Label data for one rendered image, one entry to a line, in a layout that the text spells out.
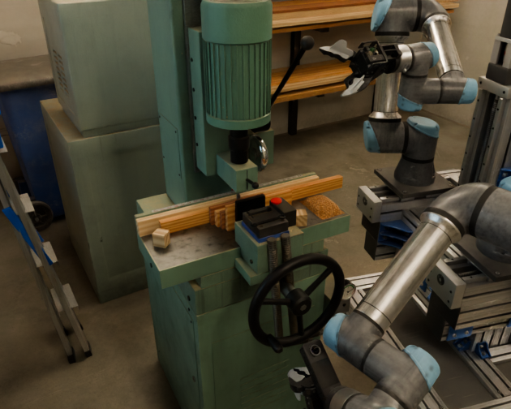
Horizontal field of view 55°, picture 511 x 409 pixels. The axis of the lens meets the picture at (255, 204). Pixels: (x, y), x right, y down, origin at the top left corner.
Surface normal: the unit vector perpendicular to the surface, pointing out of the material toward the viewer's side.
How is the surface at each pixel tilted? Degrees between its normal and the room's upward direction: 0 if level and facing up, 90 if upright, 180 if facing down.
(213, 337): 90
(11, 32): 90
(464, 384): 0
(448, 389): 0
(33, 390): 1
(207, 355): 90
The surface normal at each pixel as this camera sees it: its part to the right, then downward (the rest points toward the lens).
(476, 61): -0.86, 0.25
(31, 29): 0.51, 0.43
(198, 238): 0.00, -0.87
